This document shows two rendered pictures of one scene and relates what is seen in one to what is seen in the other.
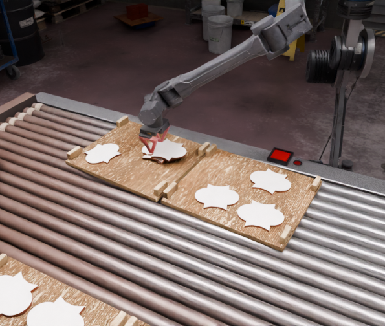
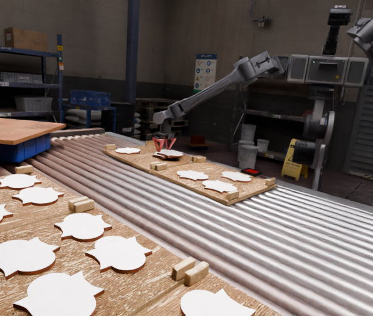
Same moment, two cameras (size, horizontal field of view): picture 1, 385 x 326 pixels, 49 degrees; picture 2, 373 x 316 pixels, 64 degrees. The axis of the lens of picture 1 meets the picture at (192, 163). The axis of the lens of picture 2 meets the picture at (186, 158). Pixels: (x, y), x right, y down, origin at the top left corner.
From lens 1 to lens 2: 58 cm
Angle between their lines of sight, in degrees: 23
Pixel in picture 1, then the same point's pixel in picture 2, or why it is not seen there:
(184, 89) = (186, 105)
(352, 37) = (318, 112)
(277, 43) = (249, 73)
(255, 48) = (234, 77)
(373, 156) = not seen: hidden behind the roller
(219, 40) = (247, 160)
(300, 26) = (265, 64)
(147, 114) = (158, 115)
